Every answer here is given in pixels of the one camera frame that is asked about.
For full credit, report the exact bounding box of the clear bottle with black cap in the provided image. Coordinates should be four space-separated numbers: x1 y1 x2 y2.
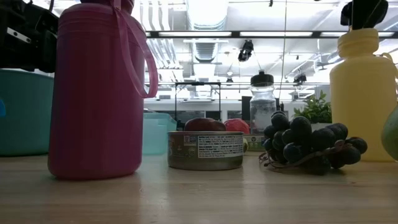
249 70 277 135

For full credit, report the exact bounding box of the black overhead frame bar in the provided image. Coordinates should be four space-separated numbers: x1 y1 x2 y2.
145 30 398 39

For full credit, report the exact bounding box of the teal plastic bin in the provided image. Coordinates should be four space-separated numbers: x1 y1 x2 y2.
0 68 55 157

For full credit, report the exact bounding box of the translucent teal plastic tray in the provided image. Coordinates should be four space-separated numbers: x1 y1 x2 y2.
142 111 178 156

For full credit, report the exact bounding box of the silver can with green label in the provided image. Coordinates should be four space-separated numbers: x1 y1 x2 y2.
243 133 266 152

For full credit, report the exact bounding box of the small green potted plant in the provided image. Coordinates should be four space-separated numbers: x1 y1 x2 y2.
293 90 333 131

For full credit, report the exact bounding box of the red round fruit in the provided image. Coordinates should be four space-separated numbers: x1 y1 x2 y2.
223 118 251 135

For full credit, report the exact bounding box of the dark purple grape bunch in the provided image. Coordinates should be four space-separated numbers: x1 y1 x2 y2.
258 110 369 176

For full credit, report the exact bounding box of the labelled tuna can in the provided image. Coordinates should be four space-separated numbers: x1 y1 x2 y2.
167 130 245 171

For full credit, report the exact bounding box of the black computer monitor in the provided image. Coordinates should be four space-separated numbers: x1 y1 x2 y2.
241 95 252 123

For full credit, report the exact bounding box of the pink plastic water bottle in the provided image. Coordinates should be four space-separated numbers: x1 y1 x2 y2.
47 0 159 180

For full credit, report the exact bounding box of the black metal stand frame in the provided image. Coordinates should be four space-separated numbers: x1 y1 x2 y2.
174 81 222 123

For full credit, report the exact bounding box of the black overhead camera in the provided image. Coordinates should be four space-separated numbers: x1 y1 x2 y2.
238 39 254 62

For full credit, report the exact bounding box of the green pear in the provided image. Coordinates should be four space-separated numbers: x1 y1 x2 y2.
381 105 398 161

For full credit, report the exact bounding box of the yellow plastic water bottle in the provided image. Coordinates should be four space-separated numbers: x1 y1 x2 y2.
329 27 398 163

